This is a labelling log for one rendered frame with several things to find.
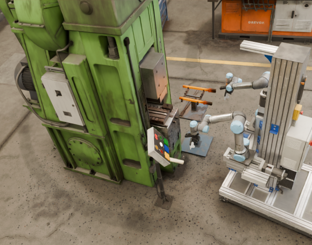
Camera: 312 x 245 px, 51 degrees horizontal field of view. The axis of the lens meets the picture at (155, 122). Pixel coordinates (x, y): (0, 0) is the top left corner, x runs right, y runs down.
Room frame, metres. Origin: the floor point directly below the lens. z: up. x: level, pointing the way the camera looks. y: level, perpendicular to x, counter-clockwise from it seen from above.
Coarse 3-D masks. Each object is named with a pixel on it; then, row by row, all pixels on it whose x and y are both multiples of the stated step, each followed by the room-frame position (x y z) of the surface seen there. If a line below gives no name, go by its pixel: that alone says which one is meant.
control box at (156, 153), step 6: (150, 132) 2.43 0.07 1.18; (156, 132) 2.45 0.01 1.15; (150, 138) 2.35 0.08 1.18; (156, 138) 2.35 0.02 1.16; (162, 138) 2.43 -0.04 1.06; (150, 144) 2.26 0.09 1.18; (156, 144) 2.26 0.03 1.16; (162, 144) 2.33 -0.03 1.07; (150, 150) 2.18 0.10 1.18; (156, 150) 2.18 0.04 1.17; (162, 150) 2.24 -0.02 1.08; (156, 156) 2.16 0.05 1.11; (162, 156) 2.16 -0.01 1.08; (162, 162) 2.15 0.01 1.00; (168, 162) 2.15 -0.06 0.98
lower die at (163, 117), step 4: (148, 108) 3.02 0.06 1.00; (152, 108) 3.02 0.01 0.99; (156, 108) 3.01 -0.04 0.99; (160, 108) 2.99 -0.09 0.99; (152, 112) 2.94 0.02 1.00; (168, 112) 2.92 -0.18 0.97; (152, 116) 2.89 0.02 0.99; (156, 116) 2.87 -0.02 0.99; (160, 116) 2.86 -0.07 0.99; (164, 116) 2.85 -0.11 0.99; (168, 116) 2.91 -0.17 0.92; (152, 120) 2.84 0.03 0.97; (156, 120) 2.81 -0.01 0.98; (160, 120) 2.80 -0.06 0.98; (164, 120) 2.79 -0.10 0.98
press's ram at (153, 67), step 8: (144, 56) 2.99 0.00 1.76; (152, 56) 2.96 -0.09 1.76; (160, 56) 2.93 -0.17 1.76; (144, 64) 2.84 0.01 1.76; (152, 64) 2.82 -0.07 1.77; (160, 64) 2.88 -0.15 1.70; (144, 72) 2.78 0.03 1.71; (152, 72) 2.73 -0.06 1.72; (160, 72) 2.86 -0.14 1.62; (144, 80) 2.79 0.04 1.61; (152, 80) 2.74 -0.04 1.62; (160, 80) 2.83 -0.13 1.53; (144, 88) 2.80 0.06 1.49; (152, 88) 2.75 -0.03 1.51; (160, 88) 2.81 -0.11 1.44; (152, 96) 2.75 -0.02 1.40
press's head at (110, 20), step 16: (64, 0) 2.77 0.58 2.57; (80, 0) 2.69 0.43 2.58; (96, 0) 2.61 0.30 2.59; (112, 0) 2.54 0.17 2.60; (128, 0) 2.74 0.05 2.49; (144, 0) 2.97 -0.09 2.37; (64, 16) 2.80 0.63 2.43; (80, 16) 2.71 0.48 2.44; (96, 16) 2.63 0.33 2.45; (112, 16) 2.55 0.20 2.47; (128, 16) 2.70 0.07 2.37; (96, 32) 2.63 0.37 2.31; (112, 32) 2.55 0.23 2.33
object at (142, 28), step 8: (144, 16) 3.04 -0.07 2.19; (136, 24) 2.88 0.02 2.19; (144, 24) 3.01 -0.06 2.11; (136, 32) 2.86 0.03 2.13; (144, 32) 2.97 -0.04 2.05; (152, 32) 3.13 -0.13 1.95; (136, 40) 2.83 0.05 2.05; (144, 40) 2.95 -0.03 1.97; (152, 40) 3.10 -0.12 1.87; (136, 48) 2.79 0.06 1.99; (144, 48) 2.92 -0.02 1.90
